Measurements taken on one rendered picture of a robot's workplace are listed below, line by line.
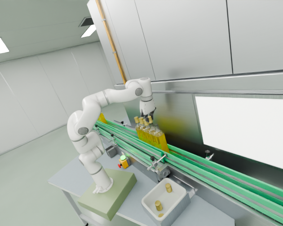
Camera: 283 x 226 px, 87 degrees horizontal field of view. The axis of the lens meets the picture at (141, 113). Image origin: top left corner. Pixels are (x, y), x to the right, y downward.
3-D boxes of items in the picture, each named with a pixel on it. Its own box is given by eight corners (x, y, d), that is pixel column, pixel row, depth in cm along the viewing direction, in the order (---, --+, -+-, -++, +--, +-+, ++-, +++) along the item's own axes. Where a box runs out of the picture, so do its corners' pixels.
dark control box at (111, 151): (117, 154, 154) (114, 147, 151) (110, 158, 150) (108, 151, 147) (114, 151, 161) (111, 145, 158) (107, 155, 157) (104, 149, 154)
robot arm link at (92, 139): (67, 137, 89) (90, 123, 98) (81, 162, 103) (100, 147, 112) (75, 144, 83) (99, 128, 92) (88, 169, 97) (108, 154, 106)
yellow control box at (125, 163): (131, 164, 132) (128, 158, 129) (124, 169, 128) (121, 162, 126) (127, 161, 137) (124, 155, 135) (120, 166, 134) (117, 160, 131)
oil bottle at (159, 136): (170, 154, 108) (163, 129, 101) (165, 159, 105) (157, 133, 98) (165, 152, 113) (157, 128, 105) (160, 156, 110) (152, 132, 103)
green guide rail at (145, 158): (156, 168, 99) (153, 158, 96) (155, 169, 99) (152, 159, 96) (85, 123, 241) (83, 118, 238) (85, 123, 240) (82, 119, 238)
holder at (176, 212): (196, 195, 88) (194, 185, 85) (164, 233, 75) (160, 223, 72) (174, 181, 102) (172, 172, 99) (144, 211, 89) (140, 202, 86)
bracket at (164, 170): (170, 173, 101) (168, 165, 98) (161, 182, 96) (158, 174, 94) (167, 171, 104) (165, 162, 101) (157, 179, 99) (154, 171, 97)
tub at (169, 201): (191, 201, 85) (188, 190, 82) (164, 233, 75) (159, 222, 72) (169, 185, 99) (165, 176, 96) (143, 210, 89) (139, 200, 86)
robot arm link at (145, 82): (128, 84, 82) (122, 80, 89) (131, 102, 87) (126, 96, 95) (152, 77, 86) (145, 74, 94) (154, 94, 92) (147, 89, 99)
